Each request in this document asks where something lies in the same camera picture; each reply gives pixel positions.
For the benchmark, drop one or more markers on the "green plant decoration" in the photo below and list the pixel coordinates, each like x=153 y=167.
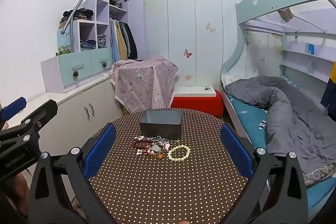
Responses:
x=62 y=51

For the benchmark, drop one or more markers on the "teal drawer unit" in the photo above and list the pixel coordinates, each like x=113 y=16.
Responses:
x=64 y=73

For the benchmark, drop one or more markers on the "pink checkered cloth cover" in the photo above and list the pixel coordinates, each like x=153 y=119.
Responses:
x=144 y=85

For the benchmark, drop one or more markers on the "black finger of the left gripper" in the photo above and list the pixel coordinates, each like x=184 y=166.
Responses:
x=36 y=120

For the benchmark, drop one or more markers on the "blue box on shelf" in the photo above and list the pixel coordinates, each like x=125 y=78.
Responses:
x=311 y=49

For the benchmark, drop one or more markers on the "white jade pendant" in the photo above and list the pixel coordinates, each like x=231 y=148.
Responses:
x=154 y=149

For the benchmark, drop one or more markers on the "hanging clothes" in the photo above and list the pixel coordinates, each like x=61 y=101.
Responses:
x=122 y=41

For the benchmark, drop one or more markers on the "brown polka dot tablecloth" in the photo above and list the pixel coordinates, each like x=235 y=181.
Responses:
x=199 y=184

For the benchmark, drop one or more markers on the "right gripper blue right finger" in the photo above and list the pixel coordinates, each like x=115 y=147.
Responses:
x=275 y=191

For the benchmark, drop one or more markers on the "beige low cabinet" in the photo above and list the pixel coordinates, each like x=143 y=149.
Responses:
x=81 y=113

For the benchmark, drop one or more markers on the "teal bed sheet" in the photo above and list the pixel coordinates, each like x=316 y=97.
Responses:
x=251 y=119

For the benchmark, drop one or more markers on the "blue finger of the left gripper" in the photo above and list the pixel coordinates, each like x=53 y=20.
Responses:
x=13 y=109

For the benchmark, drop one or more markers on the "lilac stair shelf unit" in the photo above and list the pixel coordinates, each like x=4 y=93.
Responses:
x=128 y=11

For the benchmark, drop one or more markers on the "person's left hand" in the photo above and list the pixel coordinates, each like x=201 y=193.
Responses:
x=17 y=192

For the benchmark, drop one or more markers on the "white wardrobe with butterflies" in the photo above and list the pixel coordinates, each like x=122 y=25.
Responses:
x=198 y=36

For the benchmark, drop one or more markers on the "dark grey jewelry box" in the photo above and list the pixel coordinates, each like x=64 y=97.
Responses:
x=164 y=123

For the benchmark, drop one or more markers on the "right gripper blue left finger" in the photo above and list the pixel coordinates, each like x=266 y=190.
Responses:
x=49 y=201

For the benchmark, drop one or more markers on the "red storage ottoman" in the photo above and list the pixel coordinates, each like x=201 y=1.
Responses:
x=210 y=105

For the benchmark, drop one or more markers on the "dark folded clothes pile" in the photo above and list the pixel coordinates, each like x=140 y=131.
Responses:
x=85 y=14

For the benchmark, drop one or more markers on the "folded jeans in cubby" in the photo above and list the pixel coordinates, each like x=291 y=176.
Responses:
x=92 y=44

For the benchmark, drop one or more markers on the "grey duvet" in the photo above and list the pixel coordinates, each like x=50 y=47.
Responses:
x=294 y=123

